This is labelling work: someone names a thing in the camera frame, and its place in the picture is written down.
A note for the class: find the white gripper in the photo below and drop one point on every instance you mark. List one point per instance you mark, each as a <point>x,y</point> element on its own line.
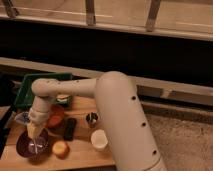
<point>38,117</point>

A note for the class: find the silver fork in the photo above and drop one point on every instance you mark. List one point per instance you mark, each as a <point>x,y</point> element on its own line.
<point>35,146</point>

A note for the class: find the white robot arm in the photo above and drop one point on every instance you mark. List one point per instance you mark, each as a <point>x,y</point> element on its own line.
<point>130,137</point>

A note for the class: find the purple bowl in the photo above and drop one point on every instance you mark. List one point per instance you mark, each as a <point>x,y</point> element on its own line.
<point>25,147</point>

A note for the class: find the red bowl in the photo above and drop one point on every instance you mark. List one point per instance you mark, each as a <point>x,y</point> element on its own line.
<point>56,116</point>

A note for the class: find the blue crumpled cloth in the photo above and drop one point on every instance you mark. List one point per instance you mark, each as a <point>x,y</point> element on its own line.
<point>22,118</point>

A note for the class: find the orange fruit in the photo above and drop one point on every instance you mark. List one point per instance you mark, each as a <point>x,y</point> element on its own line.
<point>60,149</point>

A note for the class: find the green plastic tray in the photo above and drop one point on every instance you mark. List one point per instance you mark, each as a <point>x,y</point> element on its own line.
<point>25,97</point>

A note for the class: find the black rectangular block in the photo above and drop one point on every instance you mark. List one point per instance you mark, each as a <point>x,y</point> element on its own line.
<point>69,129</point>

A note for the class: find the pale banana piece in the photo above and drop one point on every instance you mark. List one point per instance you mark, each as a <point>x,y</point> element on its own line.
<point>63,98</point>

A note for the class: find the wooden table board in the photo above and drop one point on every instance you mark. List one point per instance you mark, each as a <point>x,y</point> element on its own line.
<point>81,154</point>

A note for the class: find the small metal cup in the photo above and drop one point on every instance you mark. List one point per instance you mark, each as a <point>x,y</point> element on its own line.
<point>92,119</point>

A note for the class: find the white cup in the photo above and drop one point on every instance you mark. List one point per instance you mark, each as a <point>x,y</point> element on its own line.
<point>99,140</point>

